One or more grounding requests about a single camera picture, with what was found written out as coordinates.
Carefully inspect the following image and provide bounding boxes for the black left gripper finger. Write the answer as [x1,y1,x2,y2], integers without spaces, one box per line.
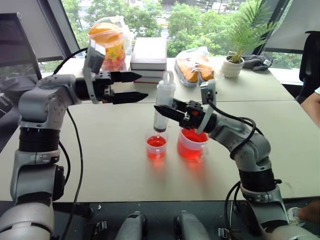
[112,91,149,105]
[110,71,143,84]

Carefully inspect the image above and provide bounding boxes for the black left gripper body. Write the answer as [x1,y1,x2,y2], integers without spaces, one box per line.
[94,70,116,104]

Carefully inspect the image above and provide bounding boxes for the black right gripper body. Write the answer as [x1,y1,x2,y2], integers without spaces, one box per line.
[178,100,207,129]

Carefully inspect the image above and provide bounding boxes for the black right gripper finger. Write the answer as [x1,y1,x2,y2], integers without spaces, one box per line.
[172,98,190,111]
[153,104,187,124]

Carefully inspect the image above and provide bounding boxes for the large clear plastic syringe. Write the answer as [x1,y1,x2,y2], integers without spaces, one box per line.
[152,70,177,134]

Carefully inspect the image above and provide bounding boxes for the large cup with red liquid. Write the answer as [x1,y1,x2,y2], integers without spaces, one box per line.
[176,127,210,161]

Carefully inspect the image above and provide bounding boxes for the small cup with red liquid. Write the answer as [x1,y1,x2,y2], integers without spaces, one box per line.
[145,134,168,161]

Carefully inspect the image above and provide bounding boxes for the thin red book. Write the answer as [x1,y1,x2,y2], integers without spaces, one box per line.
[133,76,164,85]

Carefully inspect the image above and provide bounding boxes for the thin white book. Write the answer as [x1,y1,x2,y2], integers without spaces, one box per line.
[133,69,166,79]

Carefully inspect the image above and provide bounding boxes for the bag of colourful snacks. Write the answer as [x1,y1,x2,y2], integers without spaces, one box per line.
[88,15,133,73]

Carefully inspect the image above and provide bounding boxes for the thick white book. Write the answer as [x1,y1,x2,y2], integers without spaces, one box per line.
[129,37,168,72]

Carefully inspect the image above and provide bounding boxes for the plastic bag with orange items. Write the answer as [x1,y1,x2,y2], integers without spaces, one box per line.
[174,45,216,88]

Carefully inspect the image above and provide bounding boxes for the green plant in white pot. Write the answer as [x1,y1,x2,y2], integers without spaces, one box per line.
[220,0,279,79]

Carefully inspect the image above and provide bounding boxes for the grey folded cloth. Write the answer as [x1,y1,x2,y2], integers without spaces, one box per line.
[241,54,274,72]

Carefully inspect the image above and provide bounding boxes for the grey rounded robot leg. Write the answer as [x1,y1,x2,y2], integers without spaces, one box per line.
[173,210,211,240]
[116,210,149,240]

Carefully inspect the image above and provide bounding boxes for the black office chair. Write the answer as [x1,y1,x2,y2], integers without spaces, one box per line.
[295,30,320,101]

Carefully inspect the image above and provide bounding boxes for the white patterned shoe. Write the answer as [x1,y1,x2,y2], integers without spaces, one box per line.
[286,206,305,228]

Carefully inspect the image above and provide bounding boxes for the person's bare leg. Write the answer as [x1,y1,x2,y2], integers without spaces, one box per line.
[298,199,320,221]

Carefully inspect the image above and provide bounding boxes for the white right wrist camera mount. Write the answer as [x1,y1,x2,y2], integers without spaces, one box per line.
[196,79,218,134]

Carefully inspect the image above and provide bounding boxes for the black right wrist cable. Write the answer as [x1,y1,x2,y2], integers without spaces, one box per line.
[206,96,265,157]

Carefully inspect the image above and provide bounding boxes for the long black left arm cable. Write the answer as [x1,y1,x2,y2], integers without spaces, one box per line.
[51,47,89,240]

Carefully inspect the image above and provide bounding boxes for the short black left arm cable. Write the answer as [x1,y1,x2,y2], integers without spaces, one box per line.
[58,141,72,186]

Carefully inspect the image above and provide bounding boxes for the black right arm base cable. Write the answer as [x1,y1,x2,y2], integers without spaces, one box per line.
[223,180,242,231]

